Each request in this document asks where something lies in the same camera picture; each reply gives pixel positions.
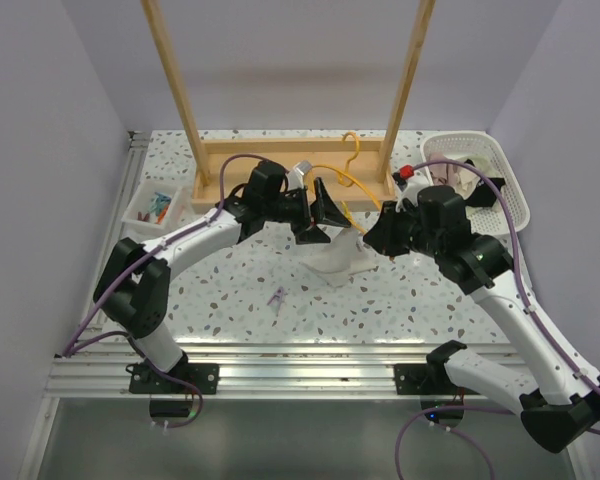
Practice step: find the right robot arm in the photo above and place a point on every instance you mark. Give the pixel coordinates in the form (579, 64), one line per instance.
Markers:
(560, 398)

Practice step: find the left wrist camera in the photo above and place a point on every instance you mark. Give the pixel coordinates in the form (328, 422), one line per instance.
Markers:
(297, 175)

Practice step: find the white clothespin tray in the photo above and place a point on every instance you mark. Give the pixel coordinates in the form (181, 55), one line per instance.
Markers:
(140, 202)

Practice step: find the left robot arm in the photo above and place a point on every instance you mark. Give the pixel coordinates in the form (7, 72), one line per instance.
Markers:
(133, 289)

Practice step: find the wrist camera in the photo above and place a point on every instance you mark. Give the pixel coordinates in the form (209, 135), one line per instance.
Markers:
(410, 183)
(297, 175)

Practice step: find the white underwear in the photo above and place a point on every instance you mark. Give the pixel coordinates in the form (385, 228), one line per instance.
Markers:
(339, 260)

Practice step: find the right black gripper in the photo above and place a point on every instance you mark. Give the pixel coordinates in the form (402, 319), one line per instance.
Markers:
(382, 236)

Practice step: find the purple clothespin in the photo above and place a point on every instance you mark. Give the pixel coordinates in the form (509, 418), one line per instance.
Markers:
(276, 300)

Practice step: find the clothes in basket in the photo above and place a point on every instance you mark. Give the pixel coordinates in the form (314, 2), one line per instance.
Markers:
(469, 185)

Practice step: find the clothespins in tray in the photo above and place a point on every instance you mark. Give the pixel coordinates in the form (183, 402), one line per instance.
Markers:
(157, 210)

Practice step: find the wooden hanging rack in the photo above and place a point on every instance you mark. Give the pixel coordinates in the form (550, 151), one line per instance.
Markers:
(221, 164)

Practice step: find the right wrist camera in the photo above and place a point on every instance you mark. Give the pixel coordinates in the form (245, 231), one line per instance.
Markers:
(410, 183)

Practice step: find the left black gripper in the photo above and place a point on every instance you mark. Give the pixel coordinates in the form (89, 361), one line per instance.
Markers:
(322, 211)

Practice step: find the aluminium mounting rail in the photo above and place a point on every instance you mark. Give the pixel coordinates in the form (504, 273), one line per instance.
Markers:
(330, 341)

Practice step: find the white laundry basket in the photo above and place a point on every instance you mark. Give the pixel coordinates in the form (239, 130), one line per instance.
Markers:
(457, 144)

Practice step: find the yellow clothespin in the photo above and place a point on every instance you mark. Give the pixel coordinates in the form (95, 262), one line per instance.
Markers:
(348, 215)

